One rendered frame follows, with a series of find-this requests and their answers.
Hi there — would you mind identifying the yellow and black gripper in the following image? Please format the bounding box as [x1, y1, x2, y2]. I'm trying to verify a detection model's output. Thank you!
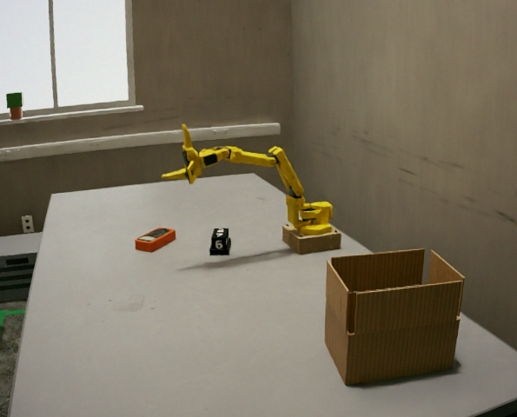
[162, 124, 202, 184]

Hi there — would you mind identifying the orange digital multimeter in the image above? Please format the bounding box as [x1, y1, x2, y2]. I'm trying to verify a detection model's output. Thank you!
[135, 227, 176, 252]

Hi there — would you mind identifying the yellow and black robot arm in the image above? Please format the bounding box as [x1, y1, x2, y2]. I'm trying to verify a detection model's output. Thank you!
[199, 146, 332, 235]

